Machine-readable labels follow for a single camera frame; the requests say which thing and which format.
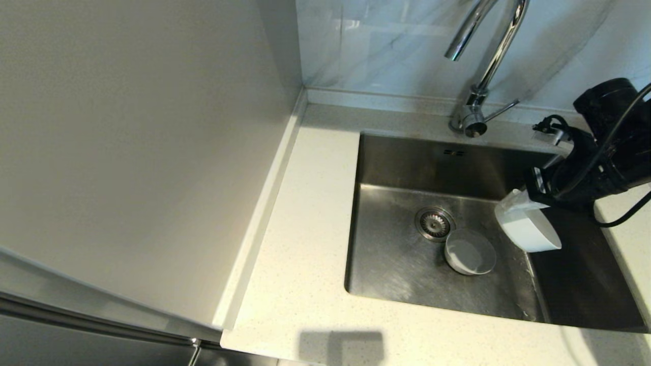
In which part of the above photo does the white bowl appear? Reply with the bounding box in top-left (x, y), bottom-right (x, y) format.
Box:
top-left (495, 201), bottom-right (563, 254)

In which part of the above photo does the pale grey bowl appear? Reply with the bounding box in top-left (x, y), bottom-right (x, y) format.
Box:
top-left (445, 228), bottom-right (497, 277)

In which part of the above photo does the chrome faucet lever handle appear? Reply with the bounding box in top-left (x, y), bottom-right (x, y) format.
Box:
top-left (484, 98), bottom-right (520, 124)

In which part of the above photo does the round metal sink drain strainer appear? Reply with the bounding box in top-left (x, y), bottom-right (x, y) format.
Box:
top-left (415, 206), bottom-right (457, 243)

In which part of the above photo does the stainless steel sink basin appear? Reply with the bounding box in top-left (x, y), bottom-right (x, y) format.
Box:
top-left (344, 133), bottom-right (649, 333)

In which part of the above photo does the chrome gooseneck faucet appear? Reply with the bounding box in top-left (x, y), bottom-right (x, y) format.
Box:
top-left (444, 0), bottom-right (529, 138)

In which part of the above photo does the large white cabinet side panel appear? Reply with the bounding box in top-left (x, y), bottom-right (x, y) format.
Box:
top-left (0, 0), bottom-right (307, 330)

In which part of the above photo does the stainless steel appliance front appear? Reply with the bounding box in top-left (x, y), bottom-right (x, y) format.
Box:
top-left (0, 244), bottom-right (279, 366)

